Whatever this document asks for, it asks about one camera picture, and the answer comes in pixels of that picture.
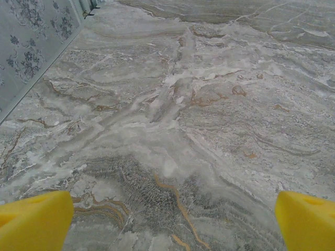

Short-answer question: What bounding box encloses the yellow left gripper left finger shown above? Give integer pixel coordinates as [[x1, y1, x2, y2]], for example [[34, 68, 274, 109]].
[[0, 190, 74, 251]]

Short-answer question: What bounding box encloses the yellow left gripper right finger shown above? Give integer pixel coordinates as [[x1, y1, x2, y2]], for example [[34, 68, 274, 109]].
[[275, 190, 335, 251]]

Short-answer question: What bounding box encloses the aluminium upright corner post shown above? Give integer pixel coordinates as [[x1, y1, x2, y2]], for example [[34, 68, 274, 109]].
[[68, 0, 100, 24]]

